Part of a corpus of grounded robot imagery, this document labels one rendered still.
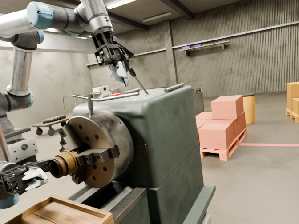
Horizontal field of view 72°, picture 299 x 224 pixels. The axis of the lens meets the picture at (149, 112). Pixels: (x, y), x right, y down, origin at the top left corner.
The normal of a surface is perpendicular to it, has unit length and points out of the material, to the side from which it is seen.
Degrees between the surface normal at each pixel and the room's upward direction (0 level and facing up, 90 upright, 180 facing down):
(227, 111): 90
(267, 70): 90
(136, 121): 90
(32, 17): 90
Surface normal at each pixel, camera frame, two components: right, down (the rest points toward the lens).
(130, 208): 0.84, -0.03
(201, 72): -0.42, 0.22
